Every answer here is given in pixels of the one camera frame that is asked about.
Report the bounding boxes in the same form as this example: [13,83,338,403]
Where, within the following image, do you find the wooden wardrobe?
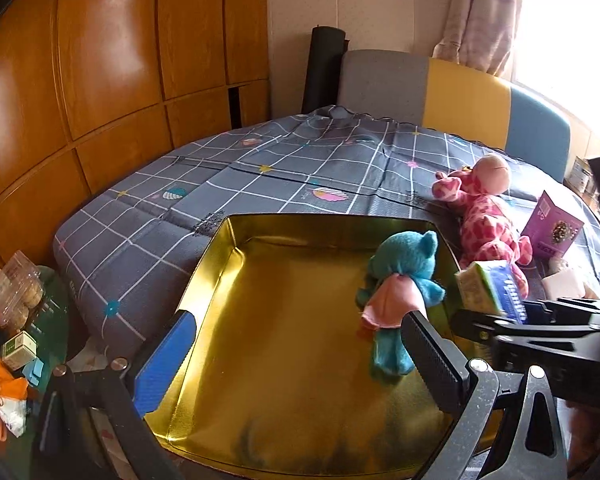
[0,0,270,266]

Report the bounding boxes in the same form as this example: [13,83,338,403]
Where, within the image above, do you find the metal tins on desk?
[565,157,596,196]

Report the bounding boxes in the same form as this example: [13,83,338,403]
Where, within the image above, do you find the gold metal tin tray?
[146,214,451,479]

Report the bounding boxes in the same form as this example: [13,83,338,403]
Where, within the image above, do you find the white sponge block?
[541,269,586,300]

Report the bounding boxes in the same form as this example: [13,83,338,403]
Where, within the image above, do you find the purple cardboard box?
[522,190,584,260]

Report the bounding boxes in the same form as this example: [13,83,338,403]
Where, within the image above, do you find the pink patterned curtain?
[434,0,522,76]

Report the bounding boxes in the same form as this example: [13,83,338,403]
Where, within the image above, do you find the grey checkered bed quilt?
[51,104,600,361]

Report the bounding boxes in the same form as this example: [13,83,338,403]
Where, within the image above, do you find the clear plastic food container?
[0,250,44,332]

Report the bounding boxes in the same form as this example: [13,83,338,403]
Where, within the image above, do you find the orange snack packet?
[0,359,29,442]

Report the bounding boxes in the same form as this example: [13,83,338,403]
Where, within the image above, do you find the small white green box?
[1,330,38,370]

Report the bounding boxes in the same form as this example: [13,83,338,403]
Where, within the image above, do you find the green glass side table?
[0,266,72,479]

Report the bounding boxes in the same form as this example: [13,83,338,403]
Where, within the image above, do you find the blue tissue packet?
[455,260,528,324]

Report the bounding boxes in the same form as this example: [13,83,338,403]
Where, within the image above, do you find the teal plush bear pink dress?
[355,231,445,376]

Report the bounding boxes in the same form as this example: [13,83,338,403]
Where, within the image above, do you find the pink giraffe plush toy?
[431,154,532,298]

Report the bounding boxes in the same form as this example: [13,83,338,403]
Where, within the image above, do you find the black rolled mat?
[301,26,349,114]

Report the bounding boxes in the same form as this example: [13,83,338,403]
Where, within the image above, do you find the grey yellow blue headboard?
[338,50,570,182]

